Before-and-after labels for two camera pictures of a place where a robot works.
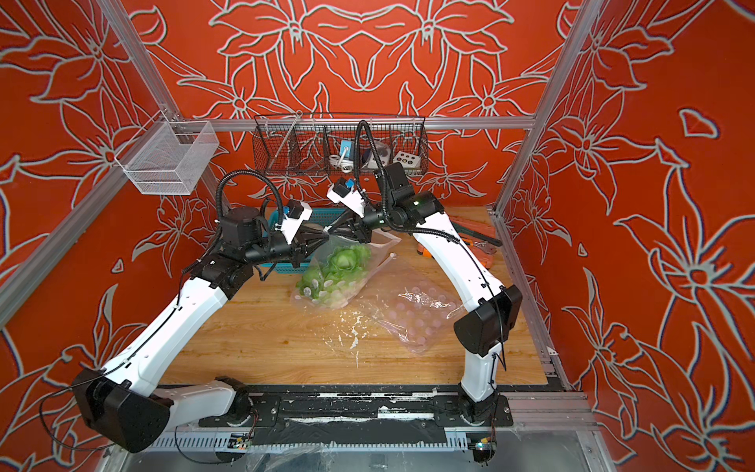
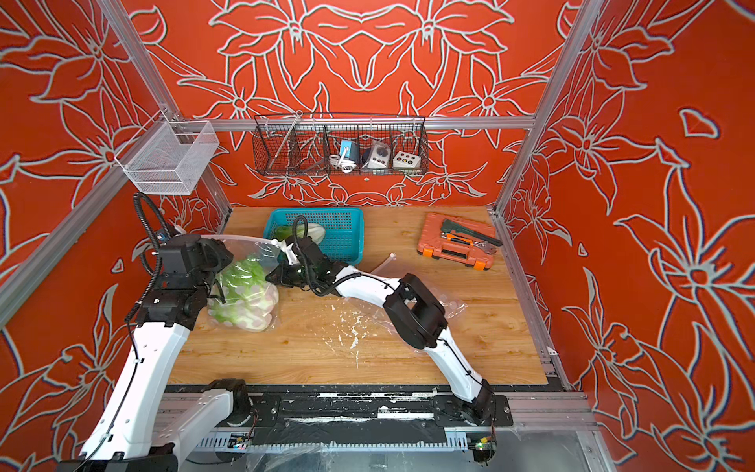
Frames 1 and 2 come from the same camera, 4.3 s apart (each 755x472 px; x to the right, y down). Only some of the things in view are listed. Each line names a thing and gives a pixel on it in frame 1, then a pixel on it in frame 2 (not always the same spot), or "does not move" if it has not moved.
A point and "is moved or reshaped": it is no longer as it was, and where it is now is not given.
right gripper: [361, 232] → [282, 271]
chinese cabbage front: [349, 263] → [243, 281]
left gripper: [300, 246] → [217, 249]
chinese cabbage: [320, 285] is moved or reshaped
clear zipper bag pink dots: [343, 268] → [242, 296]
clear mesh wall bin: [169, 156] does not move
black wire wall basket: [323, 145] does not move
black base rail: [322, 419] does not move
